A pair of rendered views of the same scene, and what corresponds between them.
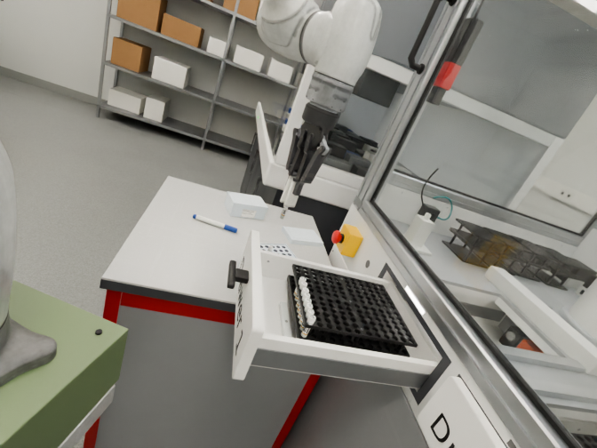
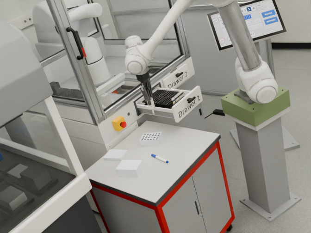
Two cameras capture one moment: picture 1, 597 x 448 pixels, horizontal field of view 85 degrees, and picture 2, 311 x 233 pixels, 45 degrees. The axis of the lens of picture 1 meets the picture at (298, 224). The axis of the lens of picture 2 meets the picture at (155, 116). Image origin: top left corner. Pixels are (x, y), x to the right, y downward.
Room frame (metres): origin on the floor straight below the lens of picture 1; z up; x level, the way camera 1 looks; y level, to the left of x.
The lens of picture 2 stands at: (1.63, 1.85, 1.95)
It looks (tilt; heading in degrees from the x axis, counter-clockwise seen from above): 27 degrees down; 244
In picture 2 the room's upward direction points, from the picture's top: 16 degrees counter-clockwise
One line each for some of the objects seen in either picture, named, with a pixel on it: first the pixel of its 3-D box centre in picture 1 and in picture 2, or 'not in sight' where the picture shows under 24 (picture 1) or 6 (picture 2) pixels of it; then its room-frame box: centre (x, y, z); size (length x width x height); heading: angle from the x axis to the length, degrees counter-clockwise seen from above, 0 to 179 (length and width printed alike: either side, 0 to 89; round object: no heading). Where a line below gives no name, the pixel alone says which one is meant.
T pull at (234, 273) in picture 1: (238, 275); (190, 99); (0.49, 0.06, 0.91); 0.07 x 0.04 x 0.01; 17
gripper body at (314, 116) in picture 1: (315, 127); (144, 79); (0.74, 0.04, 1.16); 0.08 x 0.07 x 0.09; 41
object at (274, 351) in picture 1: (347, 316); (162, 101); (0.55, -0.16, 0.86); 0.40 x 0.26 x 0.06; 107
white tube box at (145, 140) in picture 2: (272, 257); (151, 138); (0.80, 0.03, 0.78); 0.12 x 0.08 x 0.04; 129
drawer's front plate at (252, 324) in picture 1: (248, 292); (188, 103); (0.49, 0.04, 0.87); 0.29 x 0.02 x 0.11; 17
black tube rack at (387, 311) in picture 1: (344, 313); (163, 101); (0.55, -0.15, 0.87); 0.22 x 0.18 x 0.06; 107
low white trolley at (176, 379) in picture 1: (213, 325); (165, 203); (0.89, 0.14, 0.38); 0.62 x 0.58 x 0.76; 17
